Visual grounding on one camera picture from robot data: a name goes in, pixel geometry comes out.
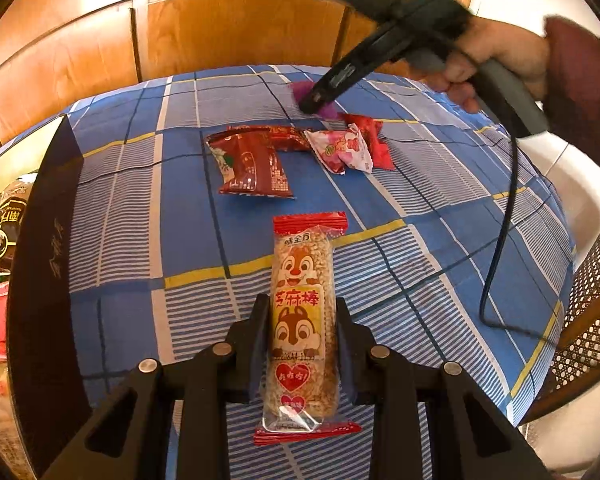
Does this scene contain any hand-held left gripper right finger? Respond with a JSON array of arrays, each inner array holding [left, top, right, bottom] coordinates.
[[332, 297, 551, 480]]

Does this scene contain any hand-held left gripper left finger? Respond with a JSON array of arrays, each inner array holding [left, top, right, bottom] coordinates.
[[45, 292, 273, 480]]

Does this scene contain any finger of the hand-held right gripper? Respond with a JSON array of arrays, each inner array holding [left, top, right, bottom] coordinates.
[[298, 20, 421, 113]]

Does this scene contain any purple snack packet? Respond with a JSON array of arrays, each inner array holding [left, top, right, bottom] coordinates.
[[291, 80, 346, 122]]

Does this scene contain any pink white candy packet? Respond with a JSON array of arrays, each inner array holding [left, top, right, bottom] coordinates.
[[304, 127, 372, 175]]

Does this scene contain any small red snack packet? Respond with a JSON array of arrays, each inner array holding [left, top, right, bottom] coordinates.
[[344, 114, 393, 171]]

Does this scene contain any squirrel print sesame bar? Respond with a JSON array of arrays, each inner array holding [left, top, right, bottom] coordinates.
[[253, 211, 362, 447]]

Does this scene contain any red ornate snack bar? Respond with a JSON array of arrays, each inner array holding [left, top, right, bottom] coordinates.
[[267, 125, 313, 152]]

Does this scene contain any brown snack packet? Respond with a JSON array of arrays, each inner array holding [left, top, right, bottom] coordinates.
[[206, 127, 297, 199]]

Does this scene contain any dark tin box gold inside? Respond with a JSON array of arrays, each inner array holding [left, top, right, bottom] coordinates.
[[0, 114, 98, 480]]

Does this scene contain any dark bread packet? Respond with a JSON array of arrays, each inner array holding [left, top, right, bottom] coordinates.
[[0, 175, 38, 273]]

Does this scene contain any person's right forearm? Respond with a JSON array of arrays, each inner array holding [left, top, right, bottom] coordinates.
[[542, 15, 600, 181]]

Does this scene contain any person's right hand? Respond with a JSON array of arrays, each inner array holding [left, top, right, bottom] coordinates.
[[410, 17, 551, 113]]

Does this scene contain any blue plaid bed sheet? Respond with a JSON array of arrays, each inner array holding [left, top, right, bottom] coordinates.
[[0, 64, 578, 480]]

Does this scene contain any wooden wardrobe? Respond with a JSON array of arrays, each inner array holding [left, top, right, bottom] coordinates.
[[0, 0, 486, 161]]

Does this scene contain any cane mesh chair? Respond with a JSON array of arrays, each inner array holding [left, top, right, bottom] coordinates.
[[517, 197, 600, 426]]

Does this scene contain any black cable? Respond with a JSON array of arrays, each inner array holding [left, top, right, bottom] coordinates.
[[479, 132, 563, 338]]

